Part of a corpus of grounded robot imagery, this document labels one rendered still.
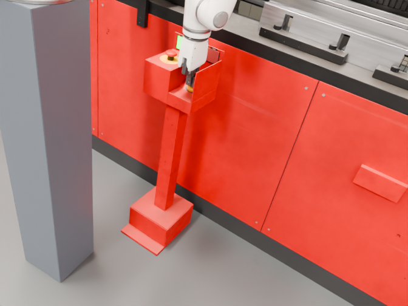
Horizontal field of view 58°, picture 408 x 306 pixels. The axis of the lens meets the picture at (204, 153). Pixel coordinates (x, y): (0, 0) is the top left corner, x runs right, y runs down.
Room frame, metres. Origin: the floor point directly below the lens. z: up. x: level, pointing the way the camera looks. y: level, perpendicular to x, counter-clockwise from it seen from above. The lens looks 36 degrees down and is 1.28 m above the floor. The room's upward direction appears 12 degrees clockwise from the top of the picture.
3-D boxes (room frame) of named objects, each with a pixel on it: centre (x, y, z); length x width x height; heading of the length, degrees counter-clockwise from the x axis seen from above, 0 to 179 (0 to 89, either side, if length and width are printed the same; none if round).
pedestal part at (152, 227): (1.12, 0.14, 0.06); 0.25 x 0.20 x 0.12; 154
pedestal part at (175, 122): (1.15, 0.13, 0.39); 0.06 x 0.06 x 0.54; 64
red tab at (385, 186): (0.99, -0.58, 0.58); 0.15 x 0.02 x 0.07; 64
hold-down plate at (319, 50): (1.26, -0.25, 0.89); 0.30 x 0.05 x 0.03; 64
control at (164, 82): (1.15, 0.13, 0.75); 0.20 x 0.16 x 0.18; 64
